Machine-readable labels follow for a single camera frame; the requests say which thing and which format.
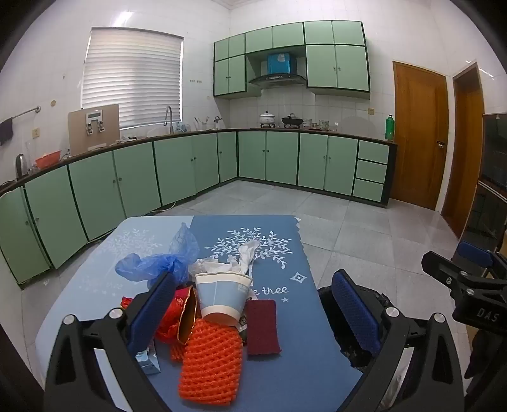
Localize blue printed tablecloth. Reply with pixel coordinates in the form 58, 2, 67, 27
35, 215, 365, 412

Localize wooden cutting board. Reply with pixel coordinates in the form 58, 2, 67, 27
67, 104, 120, 155

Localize maroon sponge cloth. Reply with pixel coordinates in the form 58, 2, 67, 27
246, 299, 282, 357

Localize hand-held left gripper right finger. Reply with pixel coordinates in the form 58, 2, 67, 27
331, 269, 466, 412

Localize range hood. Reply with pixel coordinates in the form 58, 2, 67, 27
248, 73, 308, 89

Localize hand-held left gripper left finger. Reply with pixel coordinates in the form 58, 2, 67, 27
43, 271, 179, 412

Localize black glass cabinet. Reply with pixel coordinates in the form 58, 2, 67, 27
460, 113, 507, 254

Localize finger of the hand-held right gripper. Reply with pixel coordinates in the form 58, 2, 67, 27
421, 251, 476, 298
455, 240, 497, 274

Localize green upper kitchen cabinets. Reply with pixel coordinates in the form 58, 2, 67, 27
213, 20, 371, 100

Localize orange foam fruit net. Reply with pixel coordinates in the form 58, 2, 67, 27
170, 319, 243, 407

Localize black trash bin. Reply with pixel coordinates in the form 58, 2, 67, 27
317, 283, 401, 371

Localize green lower kitchen cabinets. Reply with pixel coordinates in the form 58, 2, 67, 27
0, 130, 398, 284

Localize red gold foil wrapper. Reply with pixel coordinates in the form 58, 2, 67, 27
120, 286, 199, 346

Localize crumpled white tissue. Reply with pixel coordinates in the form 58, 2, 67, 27
189, 240, 260, 276

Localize white window blind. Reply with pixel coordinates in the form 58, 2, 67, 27
81, 27, 185, 130

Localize blue plastic bag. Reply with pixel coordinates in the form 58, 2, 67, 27
115, 222, 201, 291

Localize green kitchen cabinets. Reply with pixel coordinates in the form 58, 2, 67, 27
0, 130, 398, 284
213, 20, 371, 100

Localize metal towel rail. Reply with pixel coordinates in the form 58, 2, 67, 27
0, 105, 42, 124

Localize brown wooden door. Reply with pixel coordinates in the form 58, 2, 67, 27
390, 60, 449, 211
441, 61, 486, 239

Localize white blue paper cup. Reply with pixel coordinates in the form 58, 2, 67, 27
195, 271, 253, 326

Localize silver blue foil packet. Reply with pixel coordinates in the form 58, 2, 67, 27
135, 340, 162, 375

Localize red plastic basin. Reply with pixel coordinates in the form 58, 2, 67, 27
34, 151, 62, 168

